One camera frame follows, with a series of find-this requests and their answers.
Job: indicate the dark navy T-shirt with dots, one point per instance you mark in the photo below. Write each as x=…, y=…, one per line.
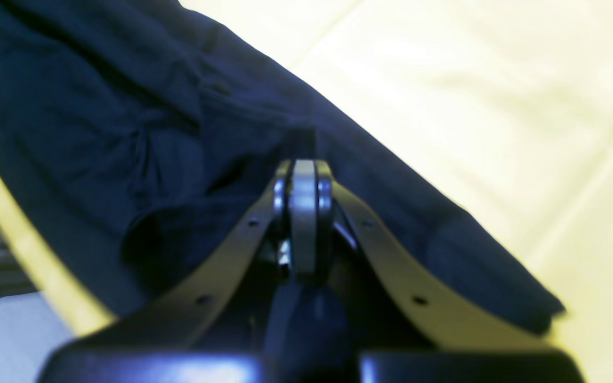
x=134, y=134

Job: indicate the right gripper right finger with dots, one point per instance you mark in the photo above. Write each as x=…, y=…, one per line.
x=419, y=329

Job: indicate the yellow table cloth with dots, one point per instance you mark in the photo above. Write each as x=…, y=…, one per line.
x=505, y=107

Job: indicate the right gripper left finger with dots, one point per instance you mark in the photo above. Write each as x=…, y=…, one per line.
x=154, y=344

